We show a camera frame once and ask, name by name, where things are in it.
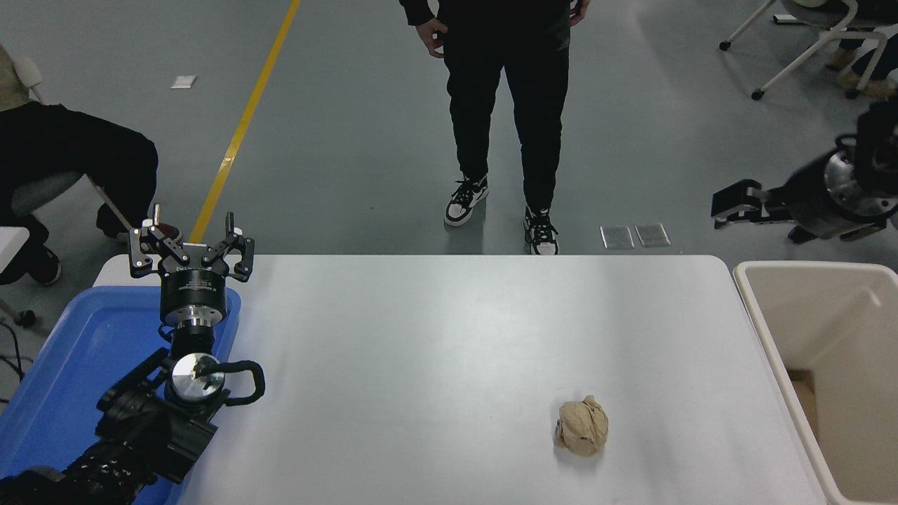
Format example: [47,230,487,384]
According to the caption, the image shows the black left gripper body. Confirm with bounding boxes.
[161,243,232,325]

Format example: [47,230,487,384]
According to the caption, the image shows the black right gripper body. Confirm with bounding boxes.
[770,151,837,238]

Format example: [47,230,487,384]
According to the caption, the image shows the standing person's right hand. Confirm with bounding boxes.
[419,17,450,60]

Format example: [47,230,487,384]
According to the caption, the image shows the white wheeled chair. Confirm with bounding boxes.
[719,0,898,100]

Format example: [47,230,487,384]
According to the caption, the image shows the white flat board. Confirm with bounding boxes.
[0,226,32,274]

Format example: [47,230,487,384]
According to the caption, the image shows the blue plastic tray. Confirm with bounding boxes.
[0,284,241,505]

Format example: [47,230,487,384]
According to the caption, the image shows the standing person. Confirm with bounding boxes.
[398,0,591,257]

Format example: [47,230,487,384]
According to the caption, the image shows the large pale bin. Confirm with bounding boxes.
[732,261,898,505]

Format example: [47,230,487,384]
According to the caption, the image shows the crumpled tan paper ball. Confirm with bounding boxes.
[554,395,610,458]

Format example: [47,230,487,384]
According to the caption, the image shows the black floor cable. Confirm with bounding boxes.
[0,319,34,408]

